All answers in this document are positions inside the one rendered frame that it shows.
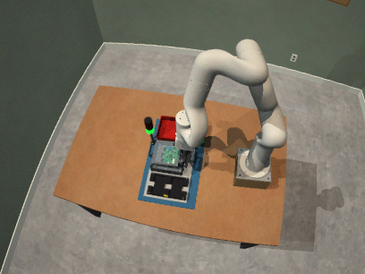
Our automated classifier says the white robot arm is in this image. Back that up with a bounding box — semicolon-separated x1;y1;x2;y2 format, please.
175;39;287;178

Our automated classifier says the red open-top bin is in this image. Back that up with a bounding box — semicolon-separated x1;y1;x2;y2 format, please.
156;116;176;141

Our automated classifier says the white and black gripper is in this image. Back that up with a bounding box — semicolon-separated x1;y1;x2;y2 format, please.
174;136;195;155

